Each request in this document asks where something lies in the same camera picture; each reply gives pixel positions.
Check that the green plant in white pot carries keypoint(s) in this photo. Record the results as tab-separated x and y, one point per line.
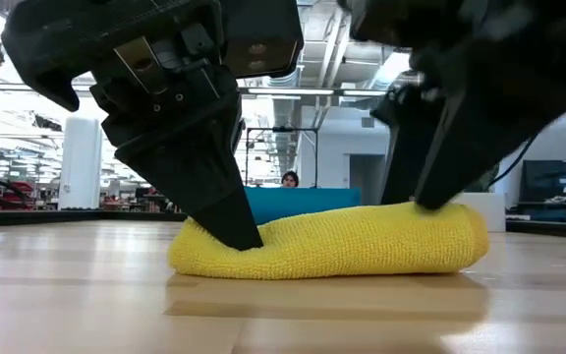
484	211

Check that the red workshop equipment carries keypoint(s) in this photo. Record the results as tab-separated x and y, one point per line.
15	194

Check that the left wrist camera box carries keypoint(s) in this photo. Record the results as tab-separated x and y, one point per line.
263	39

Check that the black monitor cart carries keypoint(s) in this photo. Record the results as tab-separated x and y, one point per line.
553	189

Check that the black aluminium table frame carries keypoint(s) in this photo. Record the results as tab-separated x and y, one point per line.
67	216

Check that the white round pillar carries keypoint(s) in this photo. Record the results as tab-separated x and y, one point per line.
80	164

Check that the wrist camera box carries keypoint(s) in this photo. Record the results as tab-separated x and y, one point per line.
263	39
381	22

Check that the yellow microfiber towel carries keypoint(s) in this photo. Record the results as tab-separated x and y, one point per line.
342	246

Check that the blue plastic basket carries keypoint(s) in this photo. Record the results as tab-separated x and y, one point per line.
302	202

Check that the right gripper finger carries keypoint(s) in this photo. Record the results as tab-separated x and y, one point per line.
474	142
408	147

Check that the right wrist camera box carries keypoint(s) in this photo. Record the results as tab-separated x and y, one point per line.
381	22

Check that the grey door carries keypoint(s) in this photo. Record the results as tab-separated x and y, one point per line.
367	179

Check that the person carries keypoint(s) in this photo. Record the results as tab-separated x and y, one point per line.
290	179

